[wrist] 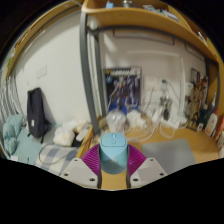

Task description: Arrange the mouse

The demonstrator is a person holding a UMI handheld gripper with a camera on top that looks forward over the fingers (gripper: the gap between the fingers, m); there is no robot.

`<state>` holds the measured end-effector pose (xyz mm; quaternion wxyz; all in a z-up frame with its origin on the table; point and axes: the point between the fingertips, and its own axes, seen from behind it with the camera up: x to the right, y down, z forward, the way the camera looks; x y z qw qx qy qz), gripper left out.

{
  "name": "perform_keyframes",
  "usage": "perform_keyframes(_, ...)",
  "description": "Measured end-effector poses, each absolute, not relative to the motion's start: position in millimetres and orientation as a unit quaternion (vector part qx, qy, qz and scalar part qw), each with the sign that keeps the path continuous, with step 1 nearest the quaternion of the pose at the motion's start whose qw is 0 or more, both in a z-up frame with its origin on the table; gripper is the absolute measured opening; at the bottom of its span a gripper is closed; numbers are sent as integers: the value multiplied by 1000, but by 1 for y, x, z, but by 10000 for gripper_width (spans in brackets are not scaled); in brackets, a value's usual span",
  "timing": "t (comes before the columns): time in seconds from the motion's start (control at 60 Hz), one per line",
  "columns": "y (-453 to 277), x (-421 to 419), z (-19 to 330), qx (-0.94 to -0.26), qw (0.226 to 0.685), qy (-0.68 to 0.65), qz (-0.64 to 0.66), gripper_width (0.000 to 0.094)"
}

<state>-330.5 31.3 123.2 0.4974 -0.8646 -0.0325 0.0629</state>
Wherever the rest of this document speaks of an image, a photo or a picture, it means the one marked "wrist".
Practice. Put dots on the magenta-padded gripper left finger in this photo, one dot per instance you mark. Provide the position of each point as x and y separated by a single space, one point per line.
90 160

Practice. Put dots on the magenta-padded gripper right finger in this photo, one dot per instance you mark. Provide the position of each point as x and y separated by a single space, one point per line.
136 160

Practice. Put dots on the light blue computer mouse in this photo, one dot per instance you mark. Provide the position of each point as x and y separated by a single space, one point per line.
113 153

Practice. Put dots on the grey mouse pad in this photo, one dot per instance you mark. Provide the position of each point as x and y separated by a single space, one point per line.
171 154

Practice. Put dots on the blue white plaid quilt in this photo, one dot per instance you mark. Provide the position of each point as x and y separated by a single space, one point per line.
55 156

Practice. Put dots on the white plastic bag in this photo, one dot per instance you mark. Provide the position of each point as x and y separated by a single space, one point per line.
64 135

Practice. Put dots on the white charger block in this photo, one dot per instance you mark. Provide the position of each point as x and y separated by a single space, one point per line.
136 119

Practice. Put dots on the clear plastic dome container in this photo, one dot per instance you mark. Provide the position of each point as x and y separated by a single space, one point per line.
116 120

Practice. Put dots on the white power strip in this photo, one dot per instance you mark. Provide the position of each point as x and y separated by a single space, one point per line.
173 122

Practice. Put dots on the dark navy backpack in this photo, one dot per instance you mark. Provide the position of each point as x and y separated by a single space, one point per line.
36 113

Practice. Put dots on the robot model kit box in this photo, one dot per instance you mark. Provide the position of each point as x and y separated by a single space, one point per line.
122 90

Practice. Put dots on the teal blanket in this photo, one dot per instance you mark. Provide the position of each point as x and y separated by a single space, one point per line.
15 140

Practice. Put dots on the white orange lotion bottle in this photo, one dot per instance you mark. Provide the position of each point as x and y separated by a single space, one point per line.
211 125

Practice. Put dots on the brown tree creature figurine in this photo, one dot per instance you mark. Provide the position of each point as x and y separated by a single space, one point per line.
197 103

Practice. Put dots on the grey striped curtain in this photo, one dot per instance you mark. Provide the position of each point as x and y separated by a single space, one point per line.
8 100

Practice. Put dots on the wooden overhead shelf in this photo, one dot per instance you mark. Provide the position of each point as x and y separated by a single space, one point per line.
140 16

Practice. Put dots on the white wall socket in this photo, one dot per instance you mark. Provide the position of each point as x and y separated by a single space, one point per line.
151 85

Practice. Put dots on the grey metal desk frame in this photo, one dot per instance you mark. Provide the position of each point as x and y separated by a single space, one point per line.
83 66

